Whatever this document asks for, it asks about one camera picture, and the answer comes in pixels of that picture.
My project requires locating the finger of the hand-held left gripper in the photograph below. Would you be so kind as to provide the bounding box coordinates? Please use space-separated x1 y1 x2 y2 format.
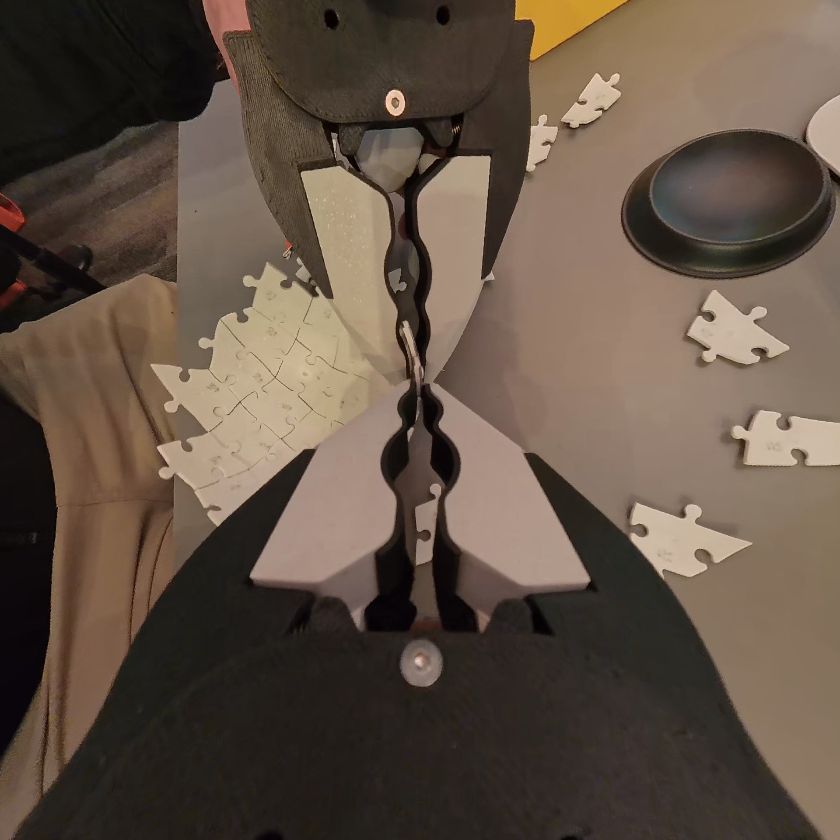
298 159 422 383
410 150 492 386

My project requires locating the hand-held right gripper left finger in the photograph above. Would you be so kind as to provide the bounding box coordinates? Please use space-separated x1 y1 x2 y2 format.
249 381 421 632

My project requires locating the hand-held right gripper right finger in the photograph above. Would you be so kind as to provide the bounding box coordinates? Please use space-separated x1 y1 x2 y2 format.
422 382 592 634

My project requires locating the assembled white puzzle ball section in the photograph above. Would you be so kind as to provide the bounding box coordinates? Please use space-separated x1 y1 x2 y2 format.
151 261 442 567

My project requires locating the yellow plastic bin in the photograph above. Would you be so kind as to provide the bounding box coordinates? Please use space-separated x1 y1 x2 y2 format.
515 0 629 62

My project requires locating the person's left forearm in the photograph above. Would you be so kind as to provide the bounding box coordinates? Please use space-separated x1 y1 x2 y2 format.
0 0 222 186

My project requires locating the two-piece joined puzzle strip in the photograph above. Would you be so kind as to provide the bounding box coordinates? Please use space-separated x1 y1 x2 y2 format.
525 115 559 173

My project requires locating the white puzzle piece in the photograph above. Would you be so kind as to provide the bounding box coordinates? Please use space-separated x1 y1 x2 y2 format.
628 503 754 580
686 289 791 364
731 410 840 469

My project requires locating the small joined puzzle bit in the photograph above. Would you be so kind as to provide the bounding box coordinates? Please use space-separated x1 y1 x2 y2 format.
560 72 622 130

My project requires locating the person's left hand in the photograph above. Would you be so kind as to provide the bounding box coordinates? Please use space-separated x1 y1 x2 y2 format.
200 0 249 88

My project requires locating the black office chair base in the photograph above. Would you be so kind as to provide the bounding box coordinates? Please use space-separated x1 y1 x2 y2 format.
0 230 107 298

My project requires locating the person's black top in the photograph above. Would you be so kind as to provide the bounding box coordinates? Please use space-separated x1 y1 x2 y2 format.
0 394 58 742

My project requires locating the red bag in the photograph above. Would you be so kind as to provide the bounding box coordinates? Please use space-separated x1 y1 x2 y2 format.
0 193 28 311

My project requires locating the white flat rounded object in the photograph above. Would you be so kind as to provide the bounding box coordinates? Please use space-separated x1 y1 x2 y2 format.
805 94 840 179

